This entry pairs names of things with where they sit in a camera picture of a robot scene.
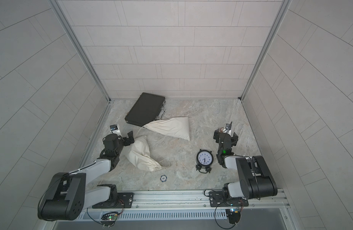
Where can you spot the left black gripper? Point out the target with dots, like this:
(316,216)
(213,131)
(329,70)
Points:
(125,143)

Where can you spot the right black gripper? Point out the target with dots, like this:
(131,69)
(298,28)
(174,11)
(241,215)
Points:
(216,137)

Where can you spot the cream cloth bag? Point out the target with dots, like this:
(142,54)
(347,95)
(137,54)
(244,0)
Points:
(139,155)
(177,127)

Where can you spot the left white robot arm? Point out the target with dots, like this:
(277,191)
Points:
(66,195)

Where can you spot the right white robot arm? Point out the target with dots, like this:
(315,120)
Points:
(254,177)

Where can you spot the black alarm clock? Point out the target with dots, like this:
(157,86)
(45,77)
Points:
(204,160)

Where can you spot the black briefcase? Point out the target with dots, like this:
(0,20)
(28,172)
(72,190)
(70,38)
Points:
(146,109)

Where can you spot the blue poker chip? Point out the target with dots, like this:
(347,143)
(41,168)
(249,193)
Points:
(163,178)

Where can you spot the right circuit board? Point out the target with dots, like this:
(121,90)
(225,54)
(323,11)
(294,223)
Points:
(233,216)

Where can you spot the circuit board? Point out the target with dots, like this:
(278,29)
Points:
(109,219)
(233,216)

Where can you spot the left circuit board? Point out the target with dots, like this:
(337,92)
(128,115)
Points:
(109,219)

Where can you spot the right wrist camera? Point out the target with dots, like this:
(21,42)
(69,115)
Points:
(227,128)

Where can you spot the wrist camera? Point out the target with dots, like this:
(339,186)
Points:
(227,128)
(114,129)

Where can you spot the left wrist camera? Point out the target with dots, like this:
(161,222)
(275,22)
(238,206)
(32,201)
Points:
(114,129)

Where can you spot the aluminium mounting rail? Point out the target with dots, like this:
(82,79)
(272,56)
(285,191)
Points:
(187,205)

